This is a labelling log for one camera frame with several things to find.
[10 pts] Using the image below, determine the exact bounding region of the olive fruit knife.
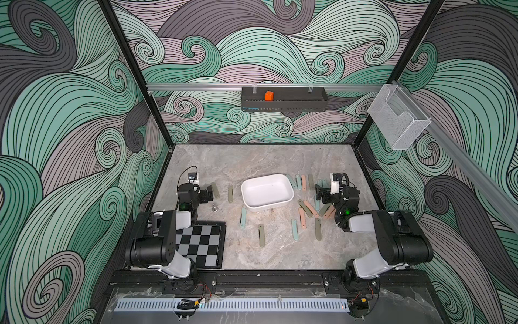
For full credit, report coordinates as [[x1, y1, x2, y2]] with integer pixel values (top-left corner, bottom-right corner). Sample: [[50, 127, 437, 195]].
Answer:
[[318, 204, 331, 217]]

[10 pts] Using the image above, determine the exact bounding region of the pink fruit knife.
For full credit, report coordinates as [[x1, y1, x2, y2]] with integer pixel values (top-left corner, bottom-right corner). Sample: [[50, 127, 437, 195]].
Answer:
[[303, 200, 320, 218]]

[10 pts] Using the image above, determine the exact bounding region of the white storage box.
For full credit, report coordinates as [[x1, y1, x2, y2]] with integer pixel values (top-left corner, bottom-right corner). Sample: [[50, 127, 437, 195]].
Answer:
[[241, 174, 295, 212]]

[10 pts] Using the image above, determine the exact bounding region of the olive knife box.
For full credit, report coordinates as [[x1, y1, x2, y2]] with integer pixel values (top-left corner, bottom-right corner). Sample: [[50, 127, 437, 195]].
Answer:
[[258, 224, 266, 248]]

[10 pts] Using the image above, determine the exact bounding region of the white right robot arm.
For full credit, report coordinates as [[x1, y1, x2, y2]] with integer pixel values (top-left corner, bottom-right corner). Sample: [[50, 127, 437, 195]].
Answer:
[[314, 182, 434, 286]]

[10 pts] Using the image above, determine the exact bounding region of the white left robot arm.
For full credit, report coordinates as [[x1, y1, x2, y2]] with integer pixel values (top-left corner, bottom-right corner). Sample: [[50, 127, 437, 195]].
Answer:
[[125, 183, 214, 279]]

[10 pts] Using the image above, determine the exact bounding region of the black white checkerboard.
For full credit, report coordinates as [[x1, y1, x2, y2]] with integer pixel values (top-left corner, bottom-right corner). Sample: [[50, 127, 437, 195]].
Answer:
[[175, 221, 227, 269]]

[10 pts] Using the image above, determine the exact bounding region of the orange block on shelf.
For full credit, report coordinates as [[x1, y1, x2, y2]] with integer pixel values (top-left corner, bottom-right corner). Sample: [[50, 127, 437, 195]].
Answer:
[[264, 91, 274, 101]]

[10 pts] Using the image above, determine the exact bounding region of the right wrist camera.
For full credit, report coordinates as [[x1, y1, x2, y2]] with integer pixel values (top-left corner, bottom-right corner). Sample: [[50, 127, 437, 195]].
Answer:
[[330, 173, 349, 199]]

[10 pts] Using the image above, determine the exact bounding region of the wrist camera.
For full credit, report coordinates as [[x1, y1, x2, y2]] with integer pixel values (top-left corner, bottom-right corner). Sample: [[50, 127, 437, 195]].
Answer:
[[330, 173, 349, 199], [188, 171, 200, 186]]

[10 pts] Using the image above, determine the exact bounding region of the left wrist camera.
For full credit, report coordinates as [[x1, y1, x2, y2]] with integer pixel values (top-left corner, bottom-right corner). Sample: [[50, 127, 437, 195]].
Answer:
[[188, 171, 200, 186]]

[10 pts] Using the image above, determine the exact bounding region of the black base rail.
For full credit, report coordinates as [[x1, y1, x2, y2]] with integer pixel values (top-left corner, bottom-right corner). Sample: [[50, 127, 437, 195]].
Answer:
[[109, 269, 434, 296]]

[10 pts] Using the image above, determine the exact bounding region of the clear acrylic wall holder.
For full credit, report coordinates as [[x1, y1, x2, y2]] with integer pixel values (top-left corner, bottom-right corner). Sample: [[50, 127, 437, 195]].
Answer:
[[368, 84, 431, 151]]

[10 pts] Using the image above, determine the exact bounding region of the black wall shelf tray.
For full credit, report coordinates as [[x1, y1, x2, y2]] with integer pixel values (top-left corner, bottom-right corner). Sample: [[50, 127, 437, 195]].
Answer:
[[241, 87, 329, 113]]

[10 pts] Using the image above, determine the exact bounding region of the aluminium wall rail back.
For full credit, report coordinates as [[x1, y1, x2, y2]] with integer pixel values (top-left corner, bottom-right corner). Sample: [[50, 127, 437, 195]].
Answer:
[[146, 82, 383, 93]]

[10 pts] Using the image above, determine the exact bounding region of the aluminium wall rail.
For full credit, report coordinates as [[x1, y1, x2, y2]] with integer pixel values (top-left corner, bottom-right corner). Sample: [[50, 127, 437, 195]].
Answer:
[[146, 82, 383, 93], [392, 80, 518, 236]]

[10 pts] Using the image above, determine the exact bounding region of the white slotted cable duct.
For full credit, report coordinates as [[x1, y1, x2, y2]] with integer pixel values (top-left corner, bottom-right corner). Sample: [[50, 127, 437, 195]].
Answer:
[[114, 297, 349, 313]]

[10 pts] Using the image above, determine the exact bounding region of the aluminium wall rail right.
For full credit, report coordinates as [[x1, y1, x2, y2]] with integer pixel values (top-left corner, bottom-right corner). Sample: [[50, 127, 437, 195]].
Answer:
[[392, 80, 518, 236]]

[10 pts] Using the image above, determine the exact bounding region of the black right corner post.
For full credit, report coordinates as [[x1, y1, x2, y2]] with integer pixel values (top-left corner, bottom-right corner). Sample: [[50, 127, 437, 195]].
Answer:
[[352, 0, 445, 151]]

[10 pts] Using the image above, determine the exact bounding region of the black corner frame post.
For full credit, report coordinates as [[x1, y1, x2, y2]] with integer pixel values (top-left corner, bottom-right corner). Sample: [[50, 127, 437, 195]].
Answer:
[[98, 0, 175, 152]]

